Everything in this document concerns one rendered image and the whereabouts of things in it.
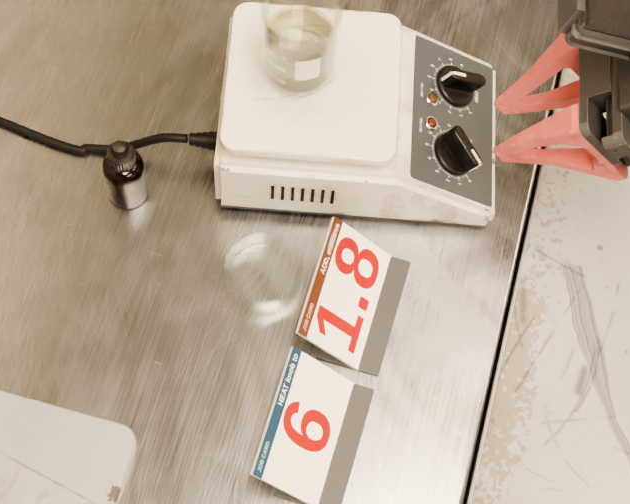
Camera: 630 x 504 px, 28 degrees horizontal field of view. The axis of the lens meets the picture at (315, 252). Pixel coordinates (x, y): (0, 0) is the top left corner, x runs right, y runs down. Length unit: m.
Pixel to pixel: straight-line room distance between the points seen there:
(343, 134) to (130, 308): 0.19
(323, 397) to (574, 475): 0.18
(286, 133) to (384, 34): 0.11
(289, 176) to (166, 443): 0.20
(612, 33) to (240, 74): 0.29
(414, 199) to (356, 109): 0.08
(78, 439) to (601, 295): 0.38
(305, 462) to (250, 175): 0.20
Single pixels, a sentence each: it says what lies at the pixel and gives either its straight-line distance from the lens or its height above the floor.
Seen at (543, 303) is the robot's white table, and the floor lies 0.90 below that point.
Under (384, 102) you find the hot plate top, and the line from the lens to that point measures 0.86.
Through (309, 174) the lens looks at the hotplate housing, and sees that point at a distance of 0.86.
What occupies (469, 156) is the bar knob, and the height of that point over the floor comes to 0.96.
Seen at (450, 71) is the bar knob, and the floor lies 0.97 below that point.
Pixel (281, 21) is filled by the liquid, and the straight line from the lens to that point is 0.85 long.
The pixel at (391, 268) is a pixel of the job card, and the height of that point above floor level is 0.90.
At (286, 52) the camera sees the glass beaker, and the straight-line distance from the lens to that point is 0.81.
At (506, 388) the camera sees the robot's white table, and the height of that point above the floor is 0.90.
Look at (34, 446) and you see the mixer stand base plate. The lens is 0.85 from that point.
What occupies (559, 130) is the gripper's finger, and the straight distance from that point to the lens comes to 0.75.
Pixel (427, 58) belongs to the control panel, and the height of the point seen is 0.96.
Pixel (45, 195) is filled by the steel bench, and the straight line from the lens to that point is 0.93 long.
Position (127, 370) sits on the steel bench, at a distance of 0.87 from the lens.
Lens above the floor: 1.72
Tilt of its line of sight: 66 degrees down
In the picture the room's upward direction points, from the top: 7 degrees clockwise
